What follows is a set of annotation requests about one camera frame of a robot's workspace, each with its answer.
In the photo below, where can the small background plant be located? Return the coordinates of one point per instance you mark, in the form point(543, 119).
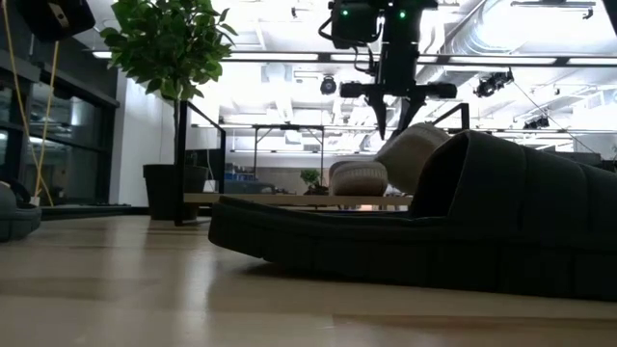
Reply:
point(312, 179)

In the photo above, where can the black metal table frame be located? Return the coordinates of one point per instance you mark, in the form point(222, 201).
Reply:
point(96, 210)

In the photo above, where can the black metal background desk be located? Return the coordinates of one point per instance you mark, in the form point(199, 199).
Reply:
point(289, 127)

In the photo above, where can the wooden shelf with black frame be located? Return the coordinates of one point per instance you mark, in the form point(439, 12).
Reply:
point(289, 199)

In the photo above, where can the black slide sandal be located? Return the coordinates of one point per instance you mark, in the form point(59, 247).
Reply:
point(434, 231)
point(19, 221)

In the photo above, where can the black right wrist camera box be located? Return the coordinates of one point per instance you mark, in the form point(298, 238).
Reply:
point(356, 26)

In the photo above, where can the black overhead camera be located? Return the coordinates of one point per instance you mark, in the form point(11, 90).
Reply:
point(329, 86)

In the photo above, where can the large leafy potted plant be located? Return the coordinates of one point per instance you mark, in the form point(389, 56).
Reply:
point(169, 48)

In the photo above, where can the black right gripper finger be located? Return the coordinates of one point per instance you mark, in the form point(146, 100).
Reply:
point(412, 111)
point(381, 113)

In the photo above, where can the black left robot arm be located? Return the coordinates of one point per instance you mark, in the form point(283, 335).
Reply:
point(48, 21)

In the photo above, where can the small black ceiling spotlight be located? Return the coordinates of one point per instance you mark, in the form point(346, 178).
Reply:
point(536, 123)

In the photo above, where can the large black ceiling spotlight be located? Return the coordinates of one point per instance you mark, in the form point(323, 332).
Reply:
point(491, 84)

